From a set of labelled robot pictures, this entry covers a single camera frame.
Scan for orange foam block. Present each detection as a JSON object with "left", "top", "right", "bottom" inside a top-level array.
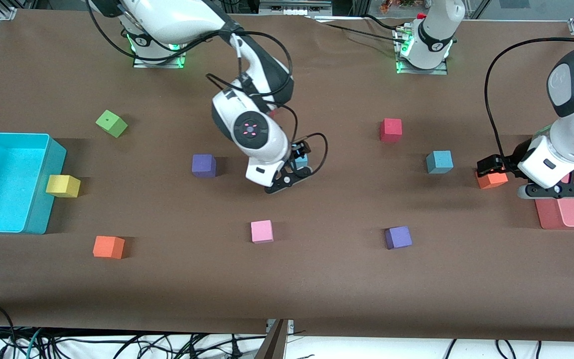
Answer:
[
  {"left": 93, "top": 236, "right": 126, "bottom": 260},
  {"left": 475, "top": 171, "right": 509, "bottom": 190}
]

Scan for yellow foam block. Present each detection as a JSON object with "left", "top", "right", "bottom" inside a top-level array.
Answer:
[{"left": 45, "top": 175, "right": 81, "bottom": 198}]

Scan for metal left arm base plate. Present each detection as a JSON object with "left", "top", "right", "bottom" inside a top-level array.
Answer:
[{"left": 397, "top": 61, "right": 449, "bottom": 76}]

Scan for dark metal bar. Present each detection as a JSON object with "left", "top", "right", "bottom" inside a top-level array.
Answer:
[{"left": 254, "top": 319, "right": 288, "bottom": 359}]

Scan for colourful background items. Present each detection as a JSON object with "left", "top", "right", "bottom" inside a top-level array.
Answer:
[{"left": 379, "top": 0, "right": 430, "bottom": 10}]

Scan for brown paper table cover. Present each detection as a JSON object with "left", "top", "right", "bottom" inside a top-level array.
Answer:
[{"left": 0, "top": 9, "right": 574, "bottom": 344}]

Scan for small metal bracket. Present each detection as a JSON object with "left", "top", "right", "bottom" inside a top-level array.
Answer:
[{"left": 266, "top": 319, "right": 295, "bottom": 334}]

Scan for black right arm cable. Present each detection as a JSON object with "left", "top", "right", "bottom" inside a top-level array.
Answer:
[{"left": 87, "top": 0, "right": 329, "bottom": 177}]

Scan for pink foam block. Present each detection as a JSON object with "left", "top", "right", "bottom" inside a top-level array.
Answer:
[{"left": 251, "top": 220, "right": 274, "bottom": 244}]

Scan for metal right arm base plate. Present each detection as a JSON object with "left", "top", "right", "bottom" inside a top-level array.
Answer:
[{"left": 133, "top": 54, "right": 186, "bottom": 69}]

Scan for green foam block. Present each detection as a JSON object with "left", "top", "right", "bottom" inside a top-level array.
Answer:
[{"left": 96, "top": 110, "right": 129, "bottom": 139}]

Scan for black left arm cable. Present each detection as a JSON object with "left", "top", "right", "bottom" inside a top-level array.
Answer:
[{"left": 484, "top": 37, "right": 574, "bottom": 161}]

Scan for purple foam block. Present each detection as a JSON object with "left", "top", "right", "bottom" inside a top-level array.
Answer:
[
  {"left": 384, "top": 226, "right": 413, "bottom": 250},
  {"left": 191, "top": 154, "right": 217, "bottom": 179}
]

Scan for grey metal rack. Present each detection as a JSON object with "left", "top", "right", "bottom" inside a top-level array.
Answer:
[{"left": 259, "top": 0, "right": 333, "bottom": 16}]

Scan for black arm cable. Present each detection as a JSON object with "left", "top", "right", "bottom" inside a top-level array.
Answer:
[
  {"left": 87, "top": 0, "right": 329, "bottom": 177},
  {"left": 484, "top": 37, "right": 574, "bottom": 161}
]

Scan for teal floor cable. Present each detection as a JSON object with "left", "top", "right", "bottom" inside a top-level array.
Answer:
[{"left": 25, "top": 328, "right": 45, "bottom": 359}]

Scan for black cable tangle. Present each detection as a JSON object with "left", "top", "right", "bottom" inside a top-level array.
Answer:
[{"left": 43, "top": 332, "right": 268, "bottom": 359}]

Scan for black base cable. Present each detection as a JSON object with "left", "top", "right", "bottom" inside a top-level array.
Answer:
[
  {"left": 364, "top": 14, "right": 408, "bottom": 31},
  {"left": 316, "top": 21, "right": 403, "bottom": 42}
]

